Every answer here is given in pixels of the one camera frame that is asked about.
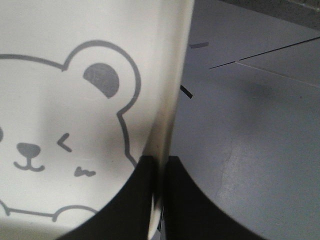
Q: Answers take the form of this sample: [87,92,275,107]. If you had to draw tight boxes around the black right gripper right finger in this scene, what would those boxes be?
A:
[163,156,262,240]

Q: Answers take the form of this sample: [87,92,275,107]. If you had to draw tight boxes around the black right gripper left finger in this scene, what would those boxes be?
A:
[59,155,155,240]

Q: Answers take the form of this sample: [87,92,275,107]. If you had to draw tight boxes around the cream bear serving tray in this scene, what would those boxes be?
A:
[0,0,195,240]

